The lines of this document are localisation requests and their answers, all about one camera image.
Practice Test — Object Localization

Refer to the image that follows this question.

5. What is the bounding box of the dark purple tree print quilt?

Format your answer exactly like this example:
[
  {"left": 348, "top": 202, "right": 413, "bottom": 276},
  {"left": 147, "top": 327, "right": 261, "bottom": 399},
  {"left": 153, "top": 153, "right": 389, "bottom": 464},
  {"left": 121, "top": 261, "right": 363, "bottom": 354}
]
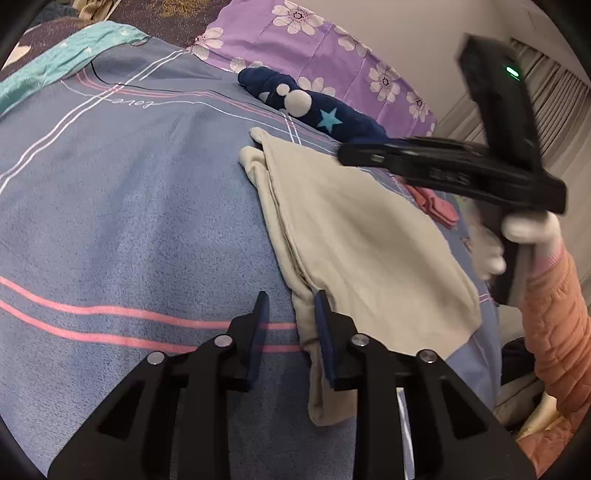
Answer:
[{"left": 0, "top": 0, "right": 232, "bottom": 75}]

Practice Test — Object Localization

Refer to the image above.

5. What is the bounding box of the cream long sleeve shirt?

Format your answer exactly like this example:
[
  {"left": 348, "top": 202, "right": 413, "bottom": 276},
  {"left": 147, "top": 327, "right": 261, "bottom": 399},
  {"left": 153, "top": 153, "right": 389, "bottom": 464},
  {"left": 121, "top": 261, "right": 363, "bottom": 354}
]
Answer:
[{"left": 238, "top": 127, "right": 482, "bottom": 426}]

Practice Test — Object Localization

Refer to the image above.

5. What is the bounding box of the blue striped bed sheet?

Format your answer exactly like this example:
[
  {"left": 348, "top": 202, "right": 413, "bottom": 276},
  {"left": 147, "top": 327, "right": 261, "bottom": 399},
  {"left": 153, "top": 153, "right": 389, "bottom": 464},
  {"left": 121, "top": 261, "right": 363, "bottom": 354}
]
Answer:
[{"left": 0, "top": 34, "right": 505, "bottom": 480}]

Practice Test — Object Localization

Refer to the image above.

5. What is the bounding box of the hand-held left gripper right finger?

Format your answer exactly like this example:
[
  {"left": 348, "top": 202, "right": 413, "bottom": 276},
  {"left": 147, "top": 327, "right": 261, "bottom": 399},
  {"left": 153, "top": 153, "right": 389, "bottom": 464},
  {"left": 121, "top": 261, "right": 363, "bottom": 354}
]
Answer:
[{"left": 313, "top": 289, "right": 537, "bottom": 480}]

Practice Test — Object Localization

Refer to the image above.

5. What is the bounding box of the pink folded cloth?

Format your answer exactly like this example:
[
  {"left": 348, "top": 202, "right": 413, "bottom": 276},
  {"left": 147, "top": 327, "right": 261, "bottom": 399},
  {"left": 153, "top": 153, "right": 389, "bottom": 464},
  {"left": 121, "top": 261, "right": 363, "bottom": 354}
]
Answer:
[{"left": 406, "top": 184, "right": 458, "bottom": 228}]

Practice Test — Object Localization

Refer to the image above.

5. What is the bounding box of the white curtain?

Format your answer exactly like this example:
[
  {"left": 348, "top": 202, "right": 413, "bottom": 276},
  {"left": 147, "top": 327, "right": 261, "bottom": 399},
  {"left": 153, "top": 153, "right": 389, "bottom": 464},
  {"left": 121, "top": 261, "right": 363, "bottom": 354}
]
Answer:
[{"left": 436, "top": 38, "right": 591, "bottom": 185}]

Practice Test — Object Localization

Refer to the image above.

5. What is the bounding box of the teal blanket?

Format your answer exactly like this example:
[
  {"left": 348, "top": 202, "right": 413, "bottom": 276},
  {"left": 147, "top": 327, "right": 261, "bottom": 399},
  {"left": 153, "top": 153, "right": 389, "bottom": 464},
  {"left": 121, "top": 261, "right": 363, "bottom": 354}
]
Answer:
[{"left": 0, "top": 22, "right": 147, "bottom": 114}]

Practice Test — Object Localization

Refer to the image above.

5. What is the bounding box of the navy star print cloth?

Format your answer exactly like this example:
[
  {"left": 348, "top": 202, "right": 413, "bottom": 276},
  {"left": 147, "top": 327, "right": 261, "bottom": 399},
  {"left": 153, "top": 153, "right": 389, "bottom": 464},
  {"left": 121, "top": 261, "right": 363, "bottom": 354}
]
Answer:
[{"left": 237, "top": 66, "right": 393, "bottom": 144}]

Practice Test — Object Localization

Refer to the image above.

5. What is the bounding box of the purple flowered pillow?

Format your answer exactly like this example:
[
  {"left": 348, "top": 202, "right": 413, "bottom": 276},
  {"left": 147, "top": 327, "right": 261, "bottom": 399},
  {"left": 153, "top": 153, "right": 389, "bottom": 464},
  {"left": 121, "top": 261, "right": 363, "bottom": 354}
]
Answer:
[{"left": 187, "top": 0, "right": 438, "bottom": 138}]

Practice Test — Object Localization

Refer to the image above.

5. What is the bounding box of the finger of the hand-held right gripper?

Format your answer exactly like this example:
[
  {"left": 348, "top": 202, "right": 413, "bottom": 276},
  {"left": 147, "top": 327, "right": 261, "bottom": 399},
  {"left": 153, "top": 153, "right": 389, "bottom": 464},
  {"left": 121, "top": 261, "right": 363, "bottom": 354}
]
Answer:
[{"left": 337, "top": 137, "right": 419, "bottom": 175}]

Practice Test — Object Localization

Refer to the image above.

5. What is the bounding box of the person's right hand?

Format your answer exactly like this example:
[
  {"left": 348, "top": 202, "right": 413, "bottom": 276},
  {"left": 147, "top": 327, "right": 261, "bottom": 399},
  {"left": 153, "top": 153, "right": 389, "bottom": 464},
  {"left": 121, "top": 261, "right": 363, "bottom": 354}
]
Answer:
[{"left": 471, "top": 203, "right": 562, "bottom": 281}]

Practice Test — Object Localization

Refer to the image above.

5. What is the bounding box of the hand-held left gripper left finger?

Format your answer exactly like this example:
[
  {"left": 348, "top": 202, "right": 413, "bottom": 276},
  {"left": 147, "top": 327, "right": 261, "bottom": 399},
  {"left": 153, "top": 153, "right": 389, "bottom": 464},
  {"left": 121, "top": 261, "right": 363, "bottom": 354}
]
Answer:
[{"left": 48, "top": 291, "right": 271, "bottom": 480}]

